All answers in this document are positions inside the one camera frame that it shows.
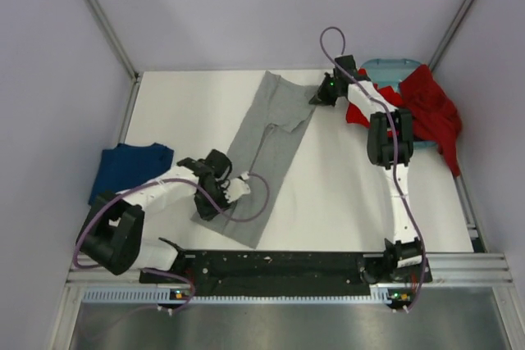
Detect dark red t shirt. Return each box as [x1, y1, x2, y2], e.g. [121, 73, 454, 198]
[399, 65, 463, 177]

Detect right aluminium corner post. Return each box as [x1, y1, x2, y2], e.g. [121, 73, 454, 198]
[427, 0, 477, 72]

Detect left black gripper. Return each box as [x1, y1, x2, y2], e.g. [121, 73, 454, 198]
[193, 180, 234, 220]

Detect aluminium frame rail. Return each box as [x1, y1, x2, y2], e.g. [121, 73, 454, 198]
[66, 253, 514, 287]

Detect aluminium corner post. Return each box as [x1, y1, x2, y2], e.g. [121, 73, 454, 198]
[84, 0, 139, 81]
[427, 0, 477, 72]

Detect left aluminium corner post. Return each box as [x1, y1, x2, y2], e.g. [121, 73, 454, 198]
[84, 0, 139, 81]

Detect grey t shirt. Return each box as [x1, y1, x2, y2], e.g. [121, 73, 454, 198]
[191, 71, 317, 248]

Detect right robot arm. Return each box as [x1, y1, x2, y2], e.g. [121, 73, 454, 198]
[309, 55, 423, 281]

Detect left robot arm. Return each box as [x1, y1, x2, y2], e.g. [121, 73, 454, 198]
[73, 149, 234, 282]

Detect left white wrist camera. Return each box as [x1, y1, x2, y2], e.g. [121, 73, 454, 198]
[224, 171, 251, 203]

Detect grey slotted cable duct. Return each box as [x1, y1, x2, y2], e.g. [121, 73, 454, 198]
[82, 287, 392, 305]

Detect teal plastic basket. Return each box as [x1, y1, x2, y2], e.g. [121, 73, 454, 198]
[359, 57, 436, 151]

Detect folded blue t shirt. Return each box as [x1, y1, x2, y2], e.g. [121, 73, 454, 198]
[88, 143, 174, 205]

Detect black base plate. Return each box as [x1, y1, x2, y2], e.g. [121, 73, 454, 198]
[139, 248, 434, 297]

